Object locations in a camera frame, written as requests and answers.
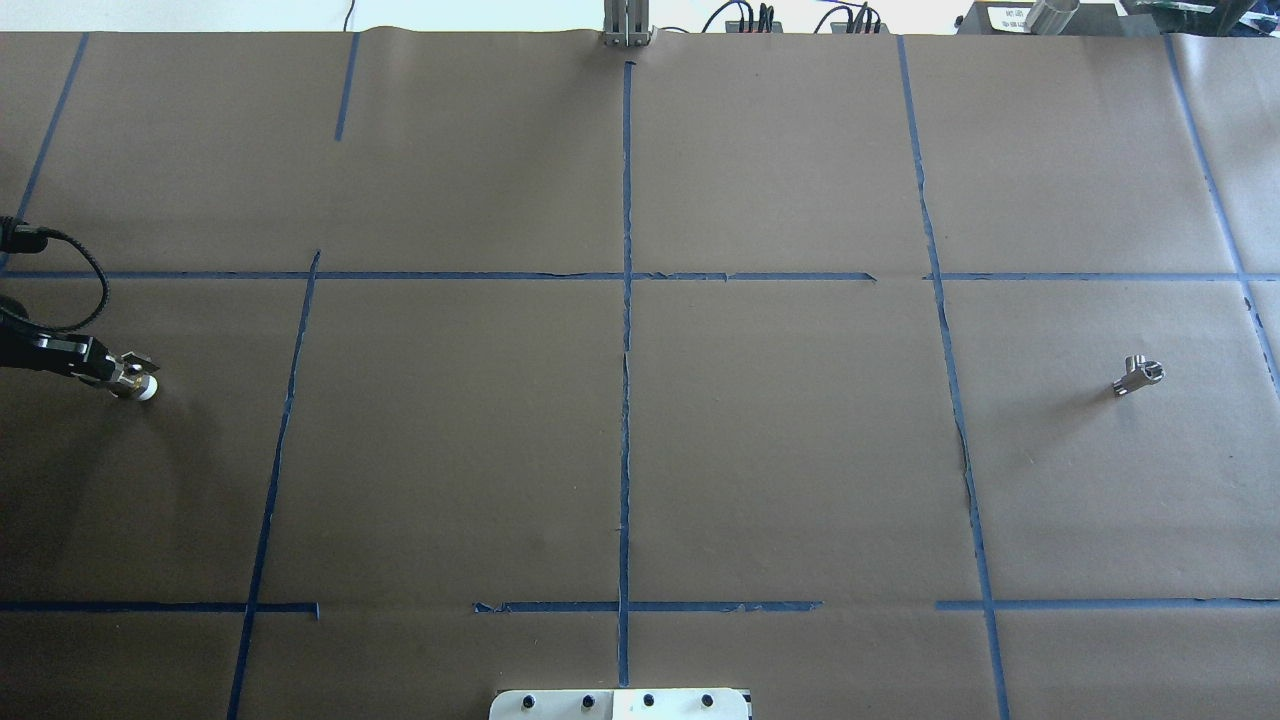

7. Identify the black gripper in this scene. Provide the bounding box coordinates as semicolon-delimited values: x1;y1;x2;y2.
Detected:
1;296;157;386

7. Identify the silver metal elbow fitting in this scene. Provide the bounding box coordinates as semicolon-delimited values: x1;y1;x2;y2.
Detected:
1111;354;1165;398

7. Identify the black power strip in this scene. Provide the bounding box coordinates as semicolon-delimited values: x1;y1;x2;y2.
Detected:
686;1;888;35

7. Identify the grey equipment box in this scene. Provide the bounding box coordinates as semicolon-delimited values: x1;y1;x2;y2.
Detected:
954;1;1125;37

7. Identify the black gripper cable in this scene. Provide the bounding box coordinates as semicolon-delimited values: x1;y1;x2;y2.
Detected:
0;217;110;334

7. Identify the aluminium frame post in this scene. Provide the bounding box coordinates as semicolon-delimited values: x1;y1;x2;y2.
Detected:
602;0;654;47

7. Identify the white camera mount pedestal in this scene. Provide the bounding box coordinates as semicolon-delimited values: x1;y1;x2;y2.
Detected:
488;687;754;719

